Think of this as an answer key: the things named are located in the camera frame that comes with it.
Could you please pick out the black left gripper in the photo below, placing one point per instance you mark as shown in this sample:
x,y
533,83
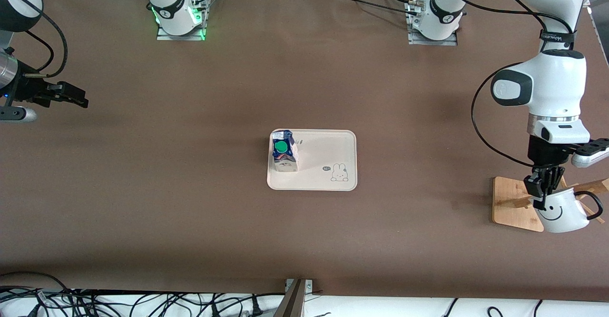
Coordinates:
x,y
545,155

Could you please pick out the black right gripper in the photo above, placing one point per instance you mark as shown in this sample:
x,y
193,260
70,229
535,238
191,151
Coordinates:
x,y
27,90

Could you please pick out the blue milk carton green cap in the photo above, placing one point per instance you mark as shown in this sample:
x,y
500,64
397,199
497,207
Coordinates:
x,y
284,153

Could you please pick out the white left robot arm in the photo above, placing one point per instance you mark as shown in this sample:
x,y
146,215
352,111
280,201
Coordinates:
x,y
556,84

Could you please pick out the cream rabbit print tray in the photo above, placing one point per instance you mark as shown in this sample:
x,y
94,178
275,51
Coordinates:
x,y
323,155

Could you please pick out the wooden mug tree stand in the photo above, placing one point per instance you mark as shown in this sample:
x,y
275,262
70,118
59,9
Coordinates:
x,y
514,212

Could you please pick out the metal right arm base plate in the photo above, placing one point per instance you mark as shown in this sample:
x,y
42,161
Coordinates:
x,y
164,37

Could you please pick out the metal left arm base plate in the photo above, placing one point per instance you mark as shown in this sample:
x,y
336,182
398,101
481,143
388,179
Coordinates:
x,y
452,42

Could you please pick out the small metal bracket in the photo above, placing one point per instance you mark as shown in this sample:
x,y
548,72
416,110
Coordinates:
x,y
309,286

